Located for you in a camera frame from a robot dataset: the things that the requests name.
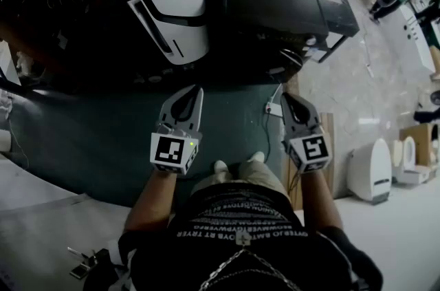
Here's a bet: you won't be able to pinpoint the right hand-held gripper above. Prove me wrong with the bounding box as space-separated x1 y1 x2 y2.
280 92 331 175

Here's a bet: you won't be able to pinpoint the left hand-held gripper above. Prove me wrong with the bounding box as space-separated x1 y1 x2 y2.
150 85 205 177

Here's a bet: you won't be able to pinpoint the person's right forearm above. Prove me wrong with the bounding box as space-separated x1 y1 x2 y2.
300 168 345 233

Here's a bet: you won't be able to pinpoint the person's left forearm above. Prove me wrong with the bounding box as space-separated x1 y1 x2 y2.
123 167 180 236

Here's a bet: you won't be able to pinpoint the person's right white shoe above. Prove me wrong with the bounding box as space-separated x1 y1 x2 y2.
247 151 266 165

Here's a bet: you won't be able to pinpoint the person's beige trousers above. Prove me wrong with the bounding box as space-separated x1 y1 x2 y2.
191 160 290 203

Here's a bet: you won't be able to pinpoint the dark green floor mat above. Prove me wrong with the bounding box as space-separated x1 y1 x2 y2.
9 81 288 208

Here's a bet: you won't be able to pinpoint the white rounded appliance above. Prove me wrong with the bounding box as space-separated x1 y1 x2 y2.
349 137 393 205

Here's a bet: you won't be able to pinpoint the white and black washing machine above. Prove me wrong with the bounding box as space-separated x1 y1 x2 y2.
41 0 211 80

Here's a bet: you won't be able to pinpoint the black side table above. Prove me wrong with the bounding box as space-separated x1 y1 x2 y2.
311 0 361 64

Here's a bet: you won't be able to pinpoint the white toilet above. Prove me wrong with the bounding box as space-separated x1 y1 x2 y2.
393 135 431 185

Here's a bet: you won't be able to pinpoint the small cardboard box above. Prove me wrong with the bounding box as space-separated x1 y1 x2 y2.
399 123 440 167

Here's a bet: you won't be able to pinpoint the white counter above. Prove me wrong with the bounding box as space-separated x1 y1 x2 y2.
399 3 440 74

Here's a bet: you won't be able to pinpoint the person's black printed t-shirt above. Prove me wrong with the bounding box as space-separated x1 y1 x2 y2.
82 182 384 291

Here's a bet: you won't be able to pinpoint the metal clip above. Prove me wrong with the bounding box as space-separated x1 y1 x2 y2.
67 246 101 280

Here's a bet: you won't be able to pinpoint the white power cable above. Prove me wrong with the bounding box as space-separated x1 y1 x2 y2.
269 83 283 105

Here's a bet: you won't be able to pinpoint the silver chain necklace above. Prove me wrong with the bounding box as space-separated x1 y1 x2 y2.
198 230 300 291

